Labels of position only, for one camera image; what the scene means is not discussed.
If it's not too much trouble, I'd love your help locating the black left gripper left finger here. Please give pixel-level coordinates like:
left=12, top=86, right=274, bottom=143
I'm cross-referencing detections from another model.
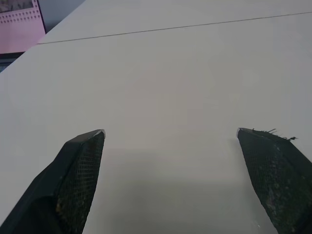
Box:
left=0, top=129, right=106, bottom=234

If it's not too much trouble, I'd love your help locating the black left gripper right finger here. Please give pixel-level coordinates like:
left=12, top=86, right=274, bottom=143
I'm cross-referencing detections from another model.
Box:
left=235, top=127, right=312, bottom=234

